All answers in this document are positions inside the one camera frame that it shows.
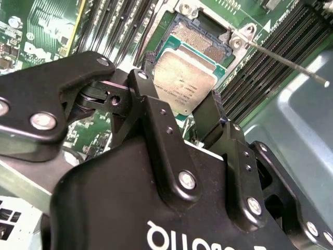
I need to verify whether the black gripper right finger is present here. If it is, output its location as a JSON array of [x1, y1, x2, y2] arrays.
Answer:
[[194, 88, 333, 250]]

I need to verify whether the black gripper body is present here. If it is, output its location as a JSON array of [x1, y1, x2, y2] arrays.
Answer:
[[40, 135, 296, 250]]

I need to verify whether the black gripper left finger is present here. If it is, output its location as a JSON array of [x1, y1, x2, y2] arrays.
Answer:
[[0, 51, 203, 211]]

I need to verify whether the silver green CPU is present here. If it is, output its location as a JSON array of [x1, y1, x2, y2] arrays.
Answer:
[[152, 41, 227, 117]]

